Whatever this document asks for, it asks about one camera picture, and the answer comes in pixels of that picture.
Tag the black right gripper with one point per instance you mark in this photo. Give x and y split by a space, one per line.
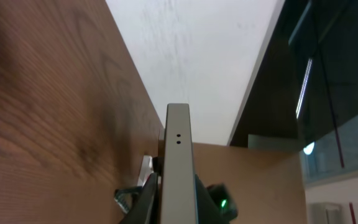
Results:
139 204

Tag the Galaxy S25 Ultra smartphone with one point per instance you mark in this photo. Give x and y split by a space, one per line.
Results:
178 203

